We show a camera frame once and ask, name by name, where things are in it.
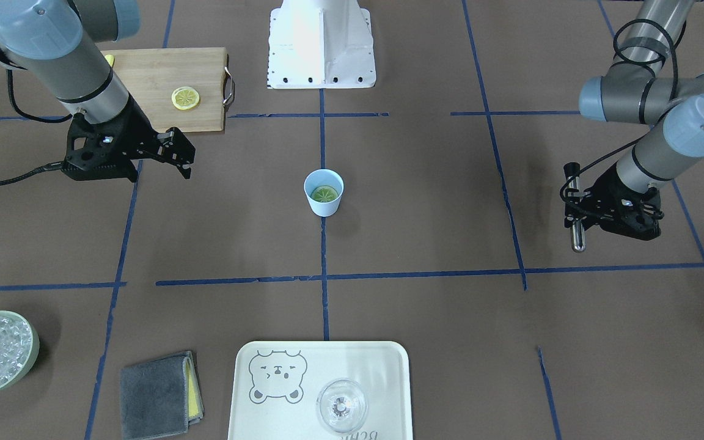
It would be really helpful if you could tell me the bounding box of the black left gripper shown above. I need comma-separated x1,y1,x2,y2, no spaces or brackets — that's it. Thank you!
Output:
560,166,663,241

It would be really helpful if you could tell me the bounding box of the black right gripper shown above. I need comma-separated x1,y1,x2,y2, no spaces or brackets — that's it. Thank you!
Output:
60,97,196,183

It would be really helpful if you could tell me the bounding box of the steel muddler black tip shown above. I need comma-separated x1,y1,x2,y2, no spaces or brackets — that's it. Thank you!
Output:
562,162,586,253

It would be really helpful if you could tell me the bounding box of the yellow lemon slice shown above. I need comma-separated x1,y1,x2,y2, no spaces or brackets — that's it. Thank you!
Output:
310,186,340,204

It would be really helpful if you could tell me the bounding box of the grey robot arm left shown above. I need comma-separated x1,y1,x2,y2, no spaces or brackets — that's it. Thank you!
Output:
560,1,704,252

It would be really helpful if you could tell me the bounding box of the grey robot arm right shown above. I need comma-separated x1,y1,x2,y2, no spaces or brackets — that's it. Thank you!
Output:
0,1,196,183

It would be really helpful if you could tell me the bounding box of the light blue cup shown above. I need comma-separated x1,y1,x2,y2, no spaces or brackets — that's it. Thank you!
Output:
302,168,345,218

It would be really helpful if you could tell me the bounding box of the bamboo cutting board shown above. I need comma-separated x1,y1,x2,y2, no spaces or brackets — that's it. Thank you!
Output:
103,47,231,133

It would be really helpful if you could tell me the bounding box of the grey folded cloth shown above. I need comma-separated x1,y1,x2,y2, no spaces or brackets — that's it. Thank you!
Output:
120,351,204,439

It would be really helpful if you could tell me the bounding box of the cream bear tray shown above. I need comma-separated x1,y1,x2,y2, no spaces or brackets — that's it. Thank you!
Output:
227,342,414,439

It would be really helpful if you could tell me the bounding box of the clear wine glass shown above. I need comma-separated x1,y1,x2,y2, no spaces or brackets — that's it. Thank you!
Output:
316,378,369,435

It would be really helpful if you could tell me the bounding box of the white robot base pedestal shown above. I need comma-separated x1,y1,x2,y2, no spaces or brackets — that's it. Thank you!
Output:
266,1,377,90

